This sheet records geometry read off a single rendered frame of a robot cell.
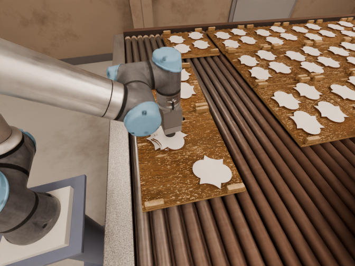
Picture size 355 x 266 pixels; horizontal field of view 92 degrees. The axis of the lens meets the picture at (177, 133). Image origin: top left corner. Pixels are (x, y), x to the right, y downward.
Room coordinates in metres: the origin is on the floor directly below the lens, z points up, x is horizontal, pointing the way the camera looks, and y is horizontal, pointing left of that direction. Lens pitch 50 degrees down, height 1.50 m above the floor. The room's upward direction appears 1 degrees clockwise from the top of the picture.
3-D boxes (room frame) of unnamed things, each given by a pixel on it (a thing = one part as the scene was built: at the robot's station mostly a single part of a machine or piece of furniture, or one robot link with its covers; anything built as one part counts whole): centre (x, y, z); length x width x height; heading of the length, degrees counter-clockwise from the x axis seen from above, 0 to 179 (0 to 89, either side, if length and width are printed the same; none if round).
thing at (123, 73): (0.39, 0.12, 1.25); 0.11 x 0.11 x 0.08; 19
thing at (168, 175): (0.40, -0.02, 0.93); 0.41 x 0.35 x 0.02; 12
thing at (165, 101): (0.43, 0.03, 1.17); 0.08 x 0.08 x 0.05
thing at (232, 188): (0.23, -0.19, 0.95); 0.06 x 0.02 x 0.03; 102
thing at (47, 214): (0.14, 0.45, 0.95); 0.15 x 0.15 x 0.10
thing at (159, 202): (0.18, 0.07, 0.95); 0.06 x 0.02 x 0.03; 102
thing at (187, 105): (0.81, 0.05, 0.93); 0.41 x 0.35 x 0.02; 11
